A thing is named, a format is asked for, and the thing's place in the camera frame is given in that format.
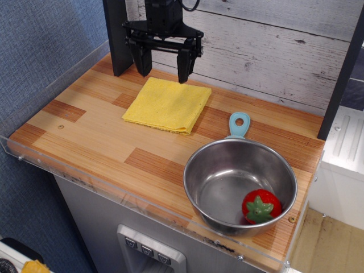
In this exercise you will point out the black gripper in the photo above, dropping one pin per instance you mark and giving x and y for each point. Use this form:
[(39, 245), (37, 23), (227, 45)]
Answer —
[(164, 30)]

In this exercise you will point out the yellow towel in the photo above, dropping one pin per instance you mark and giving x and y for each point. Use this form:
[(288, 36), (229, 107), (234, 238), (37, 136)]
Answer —
[(168, 105)]

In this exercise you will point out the red toy strawberry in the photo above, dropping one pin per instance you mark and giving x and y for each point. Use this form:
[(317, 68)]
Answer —
[(260, 206)]

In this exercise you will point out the grey toy fridge cabinet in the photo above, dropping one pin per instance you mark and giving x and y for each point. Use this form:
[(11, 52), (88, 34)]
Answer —
[(98, 217)]

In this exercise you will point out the silver dispenser button panel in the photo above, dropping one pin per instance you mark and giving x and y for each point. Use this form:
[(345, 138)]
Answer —
[(145, 254)]

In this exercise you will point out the white toy sink unit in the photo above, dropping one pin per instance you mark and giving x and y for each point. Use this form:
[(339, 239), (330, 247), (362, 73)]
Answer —
[(337, 187)]

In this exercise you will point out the yellow object bottom corner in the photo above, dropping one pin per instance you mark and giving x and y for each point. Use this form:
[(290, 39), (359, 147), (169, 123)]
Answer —
[(35, 266)]

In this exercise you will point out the dark grey left post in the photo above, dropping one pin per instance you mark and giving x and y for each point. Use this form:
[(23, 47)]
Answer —
[(115, 15)]

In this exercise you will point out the dark grey post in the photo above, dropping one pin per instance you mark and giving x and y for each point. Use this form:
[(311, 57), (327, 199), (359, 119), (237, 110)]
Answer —
[(343, 79), (115, 15)]

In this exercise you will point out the silver bowl with blue handle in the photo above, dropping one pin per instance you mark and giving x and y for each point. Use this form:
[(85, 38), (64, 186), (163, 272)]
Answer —
[(219, 175)]

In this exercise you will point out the clear acrylic guard rail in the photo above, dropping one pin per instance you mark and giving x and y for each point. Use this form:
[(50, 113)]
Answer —
[(79, 135)]

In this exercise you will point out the dark grey right post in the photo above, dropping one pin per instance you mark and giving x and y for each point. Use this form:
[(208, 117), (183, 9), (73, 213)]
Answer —
[(343, 79)]

